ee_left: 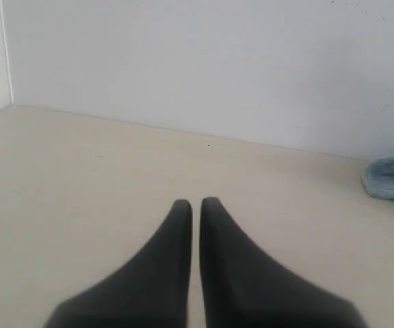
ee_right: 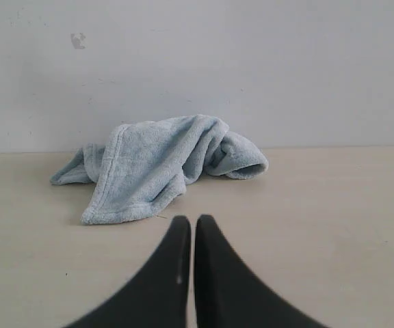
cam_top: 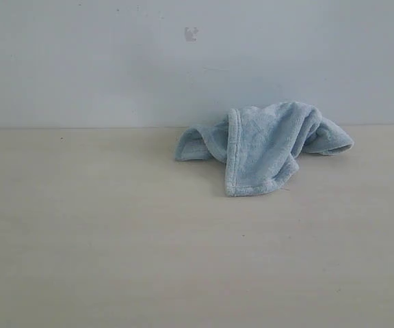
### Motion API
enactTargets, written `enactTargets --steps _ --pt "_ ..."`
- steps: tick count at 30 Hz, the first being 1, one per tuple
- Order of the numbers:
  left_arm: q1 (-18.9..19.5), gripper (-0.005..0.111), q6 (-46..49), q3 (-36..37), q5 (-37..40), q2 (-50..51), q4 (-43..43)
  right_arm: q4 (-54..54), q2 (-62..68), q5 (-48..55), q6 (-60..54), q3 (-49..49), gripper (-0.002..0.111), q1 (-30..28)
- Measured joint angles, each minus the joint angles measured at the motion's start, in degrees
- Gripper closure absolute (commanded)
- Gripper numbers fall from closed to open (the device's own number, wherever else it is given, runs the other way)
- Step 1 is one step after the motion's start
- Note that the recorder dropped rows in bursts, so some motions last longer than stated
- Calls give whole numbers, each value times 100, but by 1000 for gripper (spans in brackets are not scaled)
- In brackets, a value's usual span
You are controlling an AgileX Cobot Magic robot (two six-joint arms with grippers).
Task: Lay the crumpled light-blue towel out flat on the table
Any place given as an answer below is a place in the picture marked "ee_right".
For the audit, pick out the light blue terry towel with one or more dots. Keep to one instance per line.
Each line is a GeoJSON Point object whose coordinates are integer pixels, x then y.
{"type": "Point", "coordinates": [144, 166]}

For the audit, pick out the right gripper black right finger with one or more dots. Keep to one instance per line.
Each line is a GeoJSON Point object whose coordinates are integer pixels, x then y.
{"type": "Point", "coordinates": [228, 294]}

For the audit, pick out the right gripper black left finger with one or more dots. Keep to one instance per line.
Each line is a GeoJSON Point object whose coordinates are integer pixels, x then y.
{"type": "Point", "coordinates": [156, 296]}

